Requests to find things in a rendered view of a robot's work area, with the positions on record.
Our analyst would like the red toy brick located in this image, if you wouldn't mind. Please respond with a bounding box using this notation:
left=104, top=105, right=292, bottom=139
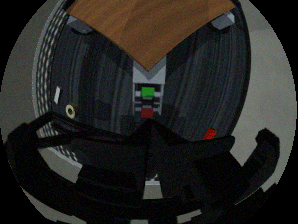
left=202, top=128, right=217, bottom=140

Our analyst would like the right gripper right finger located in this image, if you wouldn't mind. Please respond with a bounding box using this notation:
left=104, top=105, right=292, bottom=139
left=151, top=119, right=235, bottom=198

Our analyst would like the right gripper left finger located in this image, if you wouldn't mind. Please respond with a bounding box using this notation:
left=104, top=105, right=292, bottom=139
left=71, top=119, right=152, bottom=199

